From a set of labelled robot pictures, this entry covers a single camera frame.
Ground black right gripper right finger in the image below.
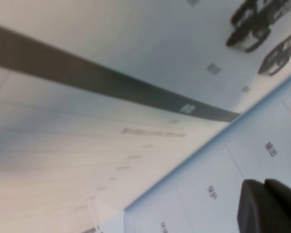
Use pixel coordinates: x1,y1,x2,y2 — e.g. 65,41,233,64
264,179,291,233

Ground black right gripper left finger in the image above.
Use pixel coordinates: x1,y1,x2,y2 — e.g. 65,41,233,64
237,179,290,233

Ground white product manual book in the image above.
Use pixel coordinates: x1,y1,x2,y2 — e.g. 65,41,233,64
0,0,291,233

